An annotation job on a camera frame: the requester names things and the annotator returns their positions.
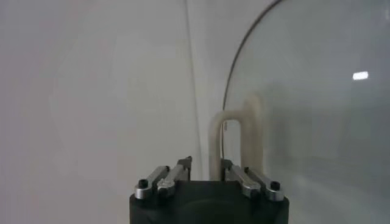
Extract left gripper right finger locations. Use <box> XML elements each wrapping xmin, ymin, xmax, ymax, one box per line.
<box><xmin>221</xmin><ymin>158</ymin><xmax>286</xmax><ymax>202</ymax></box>

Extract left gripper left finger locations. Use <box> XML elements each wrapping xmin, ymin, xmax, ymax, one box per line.
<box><xmin>133</xmin><ymin>156</ymin><xmax>193</xmax><ymax>201</ymax></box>

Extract glass lid with cream handle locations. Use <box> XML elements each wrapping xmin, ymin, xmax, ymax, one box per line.
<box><xmin>208</xmin><ymin>0</ymin><xmax>390</xmax><ymax>224</ymax></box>

